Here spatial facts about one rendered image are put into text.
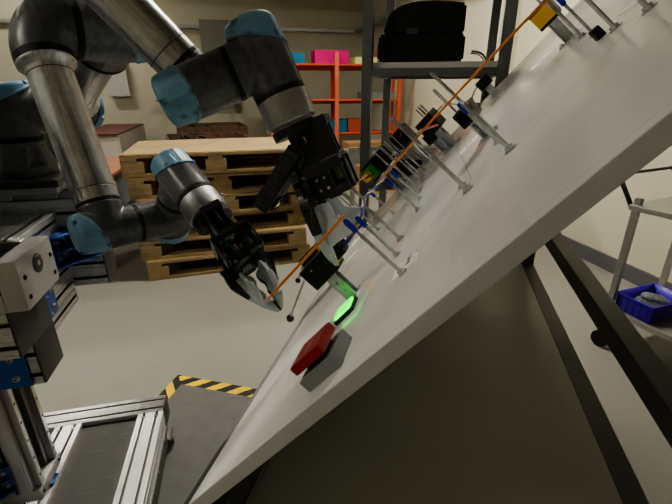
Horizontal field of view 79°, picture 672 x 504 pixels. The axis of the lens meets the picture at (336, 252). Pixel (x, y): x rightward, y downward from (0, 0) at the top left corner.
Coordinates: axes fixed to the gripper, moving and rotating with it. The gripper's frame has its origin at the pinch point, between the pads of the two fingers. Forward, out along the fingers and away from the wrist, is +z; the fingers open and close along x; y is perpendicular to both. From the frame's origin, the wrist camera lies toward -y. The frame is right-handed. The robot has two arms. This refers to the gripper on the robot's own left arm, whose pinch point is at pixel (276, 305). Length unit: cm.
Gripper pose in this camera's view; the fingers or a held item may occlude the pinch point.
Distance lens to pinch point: 72.2
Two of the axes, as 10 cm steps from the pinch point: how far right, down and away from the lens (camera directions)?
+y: 1.4, -4.3, -8.9
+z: 6.3, 7.4, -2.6
